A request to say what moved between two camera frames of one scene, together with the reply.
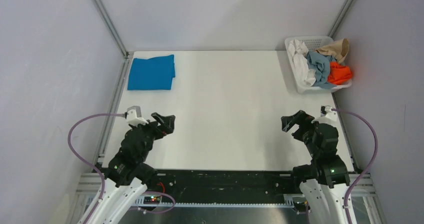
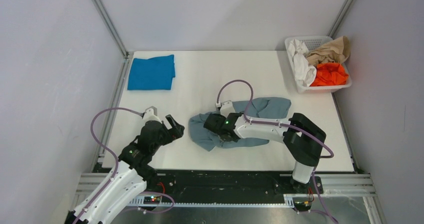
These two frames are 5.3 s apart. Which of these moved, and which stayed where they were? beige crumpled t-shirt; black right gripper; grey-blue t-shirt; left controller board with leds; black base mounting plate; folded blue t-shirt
Moved: grey-blue t-shirt; black right gripper
Stayed: black base mounting plate; left controller board with leds; beige crumpled t-shirt; folded blue t-shirt
